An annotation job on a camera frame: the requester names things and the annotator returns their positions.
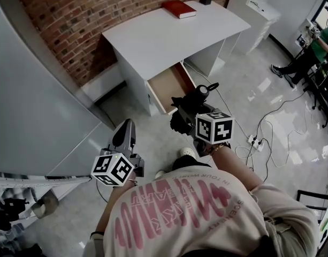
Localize white side table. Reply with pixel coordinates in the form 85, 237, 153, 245
317, 210, 328, 251

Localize black office chair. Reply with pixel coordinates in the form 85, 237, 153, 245
302, 60, 328, 133

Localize white power strip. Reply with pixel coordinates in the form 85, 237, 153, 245
246, 134, 265, 152

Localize person's cream printed t-shirt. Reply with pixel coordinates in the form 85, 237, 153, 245
85, 166, 321, 257

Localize person's black trousers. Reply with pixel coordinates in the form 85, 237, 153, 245
171, 155, 211, 171

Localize black floor cable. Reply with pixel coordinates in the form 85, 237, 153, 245
256, 89, 310, 141

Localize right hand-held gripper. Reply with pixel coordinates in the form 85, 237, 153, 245
176, 102, 235, 157

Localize black strapped shelf item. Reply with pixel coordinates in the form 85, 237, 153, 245
0, 196, 29, 231

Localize person's wrist bracelet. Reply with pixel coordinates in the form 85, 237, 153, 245
206, 142, 231, 156

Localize white drawer with brown inside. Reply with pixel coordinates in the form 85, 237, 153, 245
146, 62, 198, 115

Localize red hardcover book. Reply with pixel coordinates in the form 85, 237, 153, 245
161, 0, 197, 20

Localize white desk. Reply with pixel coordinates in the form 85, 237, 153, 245
101, 0, 252, 116

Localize white metal shelf rack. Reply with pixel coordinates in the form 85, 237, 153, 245
0, 175, 93, 230

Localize white bookcase cabinet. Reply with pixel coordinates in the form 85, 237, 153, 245
226, 0, 283, 55

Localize person's left forearm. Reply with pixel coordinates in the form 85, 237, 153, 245
95, 180, 136, 235

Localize clear plastic bag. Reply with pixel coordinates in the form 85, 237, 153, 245
31, 194, 59, 219

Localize person's right forearm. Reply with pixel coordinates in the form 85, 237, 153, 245
211, 145, 265, 192

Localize black object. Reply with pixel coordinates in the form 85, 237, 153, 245
169, 82, 220, 136

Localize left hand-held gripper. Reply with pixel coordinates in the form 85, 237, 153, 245
90, 118, 146, 188

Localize black metal table frame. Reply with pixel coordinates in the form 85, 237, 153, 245
296, 189, 328, 211

